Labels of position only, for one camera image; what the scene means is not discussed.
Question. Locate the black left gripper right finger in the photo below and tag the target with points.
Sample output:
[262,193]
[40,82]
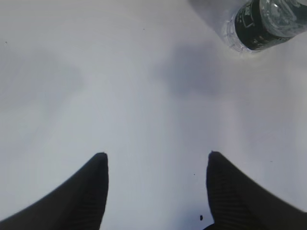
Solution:
[237,202]

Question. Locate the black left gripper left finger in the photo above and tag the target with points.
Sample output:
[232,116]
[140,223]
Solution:
[77,204]

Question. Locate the clear plastic water bottle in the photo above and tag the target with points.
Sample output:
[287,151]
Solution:
[262,24]

